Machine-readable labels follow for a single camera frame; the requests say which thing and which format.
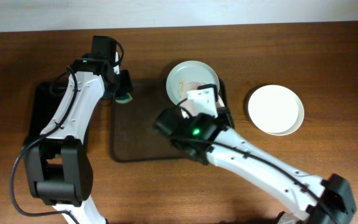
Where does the green sponge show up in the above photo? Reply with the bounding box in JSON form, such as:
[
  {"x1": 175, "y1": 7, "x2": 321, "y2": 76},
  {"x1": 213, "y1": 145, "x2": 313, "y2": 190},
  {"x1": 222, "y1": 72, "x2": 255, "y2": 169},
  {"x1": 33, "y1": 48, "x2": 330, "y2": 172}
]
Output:
[{"x1": 115, "y1": 93, "x2": 132, "y2": 104}]

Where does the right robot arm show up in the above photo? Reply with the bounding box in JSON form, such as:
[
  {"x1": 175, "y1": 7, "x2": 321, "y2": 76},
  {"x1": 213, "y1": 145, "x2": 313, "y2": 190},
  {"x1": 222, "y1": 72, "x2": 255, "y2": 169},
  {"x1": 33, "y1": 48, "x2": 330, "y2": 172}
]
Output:
[{"x1": 167, "y1": 85, "x2": 357, "y2": 223}]

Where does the white plate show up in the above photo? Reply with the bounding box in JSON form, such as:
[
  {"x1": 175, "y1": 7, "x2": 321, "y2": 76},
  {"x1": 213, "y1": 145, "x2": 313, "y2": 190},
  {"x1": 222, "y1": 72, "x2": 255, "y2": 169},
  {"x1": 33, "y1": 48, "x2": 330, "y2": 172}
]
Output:
[
  {"x1": 246, "y1": 85, "x2": 305, "y2": 136},
  {"x1": 180, "y1": 82, "x2": 225, "y2": 118}
]

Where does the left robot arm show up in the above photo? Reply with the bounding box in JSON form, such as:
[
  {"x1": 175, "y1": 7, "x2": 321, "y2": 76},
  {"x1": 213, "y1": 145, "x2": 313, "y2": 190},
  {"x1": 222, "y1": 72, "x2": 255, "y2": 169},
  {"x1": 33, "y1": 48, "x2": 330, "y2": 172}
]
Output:
[{"x1": 18, "y1": 54, "x2": 132, "y2": 223}]

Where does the black small tray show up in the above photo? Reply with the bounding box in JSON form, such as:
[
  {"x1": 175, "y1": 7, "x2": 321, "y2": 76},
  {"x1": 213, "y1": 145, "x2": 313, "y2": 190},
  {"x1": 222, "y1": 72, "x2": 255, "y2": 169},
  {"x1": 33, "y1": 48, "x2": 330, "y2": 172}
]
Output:
[{"x1": 23, "y1": 82, "x2": 67, "y2": 147}]

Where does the pale blue plate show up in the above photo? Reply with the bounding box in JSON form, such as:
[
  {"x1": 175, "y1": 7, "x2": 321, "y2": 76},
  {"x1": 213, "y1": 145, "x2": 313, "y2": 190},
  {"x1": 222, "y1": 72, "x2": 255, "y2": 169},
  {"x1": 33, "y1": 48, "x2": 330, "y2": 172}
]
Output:
[{"x1": 166, "y1": 60, "x2": 220, "y2": 105}]

